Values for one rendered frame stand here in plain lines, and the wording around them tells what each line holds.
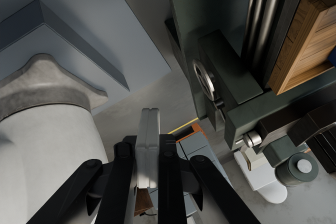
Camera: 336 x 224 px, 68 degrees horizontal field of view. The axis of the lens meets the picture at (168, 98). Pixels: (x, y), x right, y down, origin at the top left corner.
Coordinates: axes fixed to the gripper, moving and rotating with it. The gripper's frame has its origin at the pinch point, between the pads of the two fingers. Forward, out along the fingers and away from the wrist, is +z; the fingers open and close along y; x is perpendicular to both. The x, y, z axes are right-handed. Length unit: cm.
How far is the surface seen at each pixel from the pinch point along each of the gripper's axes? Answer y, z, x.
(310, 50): 32.5, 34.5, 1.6
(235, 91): 22, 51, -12
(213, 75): 18, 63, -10
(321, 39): 32.9, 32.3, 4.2
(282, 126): 33, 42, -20
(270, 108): 31, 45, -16
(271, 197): 267, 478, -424
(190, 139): 41, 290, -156
